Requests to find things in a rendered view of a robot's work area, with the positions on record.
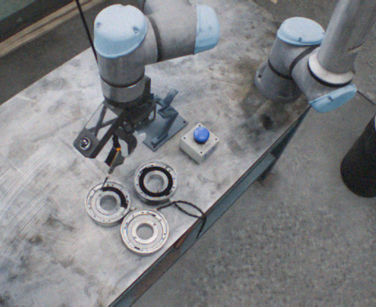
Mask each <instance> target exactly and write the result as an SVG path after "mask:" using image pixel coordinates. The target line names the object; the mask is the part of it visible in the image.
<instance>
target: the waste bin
mask: <svg viewBox="0 0 376 307"><path fill-rule="evenodd" d="M340 174H341V176H342V179H343V181H344V182H345V184H346V185H347V187H348V188H349V189H351V191H352V192H354V194H357V195H359V196H362V197H365V198H367V197H376V113H375V115H374V116H373V117H372V118H371V119H370V121H369V123H368V124H367V125H366V127H365V130H364V131H363V133H362V134H361V135H360V137H359V138H358V139H357V140H356V143H354V144H353V147H352V148H351V149H350V150H349V151H348V152H347V154H346V155H345V158H344V159H342V161H341V168H340Z"/></svg>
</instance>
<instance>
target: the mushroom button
mask: <svg viewBox="0 0 376 307"><path fill-rule="evenodd" d="M193 135H194V138H195V139H196V140H198V141H200V142H204V141H207V139H209V137H210V132H209V130H207V128H205V127H201V126H200V127H198V128H197V129H196V130H195V131H194V134H193Z"/></svg>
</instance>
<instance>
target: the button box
mask: <svg viewBox="0 0 376 307"><path fill-rule="evenodd" d="M200 126H201V127H204V126H203V125H202V124H201V123H199V124H197V125H196V126H195V127H194V128H192V129H191V130H190V131H189V132H187V133H186V135H184V136H183V137H182V138H181V142H180V146H179V148H180V149H181V150H183V151H185V152H186V153H187V155H188V156H190V157H191V158H192V159H193V160H194V161H195V162H197V163H198V164H200V163H201V162H202V161H203V160H204V159H206V158H207V157H208V156H209V155H210V154H211V153H212V152H214V150H216V149H217V146H218V143H219V138H218V137H217V136H214V135H213V133H211V132H210V131H209V132H210V137H209V139H207V141H204V142H200V141H198V140H196V139H195V138H194V135H193V134H194V131H195V130H196V129H197V128H198V127H200Z"/></svg>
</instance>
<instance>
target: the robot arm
mask: <svg viewBox="0 0 376 307"><path fill-rule="evenodd" d="M138 3H139V4H140V5H141V7H142V9H143V12H144V13H145V16H143V13H142V12H141V11H140V10H139V9H136V8H135V7H133V6H131V5H130V6H125V7H123V6H122V5H121V4H116V5H113V6H109V7H107V8H106V9H104V10H103V11H101V13H100V14H98V16H97V17H96V20H95V22H94V47H95V50H96V54H97V62H98V66H99V69H98V71H99V78H100V83H101V87H102V95H103V96H104V100H103V102H102V103H101V105H100V106H99V107H98V108H97V110H96V111H95V113H94V114H93V116H92V117H90V119H89V121H88V123H87V124H86V125H85V126H84V128H83V129H81V132H80V134H79V135H78V136H77V137H76V139H75V140H74V142H73V145H74V148H75V149H76V150H77V151H79V152H80V153H81V154H82V155H83V156H84V157H85V158H88V159H96V157H97V155H98V154H99V153H100V151H101V150H102V149H103V148H104V146H105V144H106V143H107V142H108V141H110V143H111V145H112V146H114V145H118V144H119V143H120V145H121V152H122V153H121V155H122V156H123V157H125V158H129V157H130V156H131V155H132V154H133V153H134V150H135V149H136V148H137V147H138V146H139V145H140V144H141V143H142V142H143V141H144V140H145V138H146V134H145V133H143V134H140V135H138V133H137V132H136V131H135V130H136V129H138V128H139V127H140V126H142V125H143V124H144V123H146V126H148V125H149V124H150V123H151V122H154V121H155V120H156V113H157V104H156V103H155V102H153V101H152V100H151V99H150V89H151V78H150V77H148V76H147V75H145V66H147V65H150V64H155V63H158V62H161V61H167V60H173V59H175V58H181V57H185V56H189V55H193V56H194V55H196V53H202V52H205V51H207V50H211V49H213V48H215V47H216V45H217V43H218V41H219V36H220V26H219V20H218V17H217V14H216V13H215V11H214V10H213V9H212V7H210V6H208V5H206V4H204V5H198V4H196V5H195V6H192V5H191V4H190V2H189V1H188V0H138ZM375 21H376V0H338V2H337V4H336V7H335V9H334V13H333V15H332V18H331V19H330V23H329V25H328V28H327V30H326V33H325V31H324V29H323V28H322V27H321V26H320V25H319V24H318V23H316V22H314V21H313V20H310V19H307V18H302V17H296V18H288V19H287V20H286V21H284V22H283V24H282V25H281V26H280V28H279V30H278V32H277V36H276V39H275V41H274V44H273V46H272V50H271V52H270V54H269V56H268V58H267V59H266V60H265V61H264V62H263V63H262V64H261V65H260V66H259V67H258V69H257V71H256V75H255V85H256V86H257V89H258V90H259V92H260V93H261V94H262V95H263V96H265V97H266V98H268V99H270V100H271V101H274V102H278V103H289V102H294V101H296V100H297V99H298V98H299V97H300V96H301V93H303V95H304V96H305V97H306V98H307V100H308V101H309V105H311V106H312V107H313V108H314V109H315V111H316V112H318V113H325V112H328V111H330V110H334V109H336V108H338V107H339V106H341V105H343V104H345V103H346V102H347V101H348V100H350V99H352V98H353V96H354V95H356V92H357V89H356V87H355V84H353V82H352V80H353V76H355V74H356V64H355V59H356V57H357V56H358V54H359V52H360V51H361V48H362V47H363V44H364V43H365V40H366V39H367V37H368V36H369V33H370V31H371V29H372V27H373V25H374V24H375ZM150 103H151V106H150V107H149V108H148V105H149V104H150ZM147 104H148V105H147ZM152 111H154V117H153V118H151V119H150V120H148V117H149V116H150V113H151V112H152ZM146 119H147V120H146ZM119 137H120V138H119Z"/></svg>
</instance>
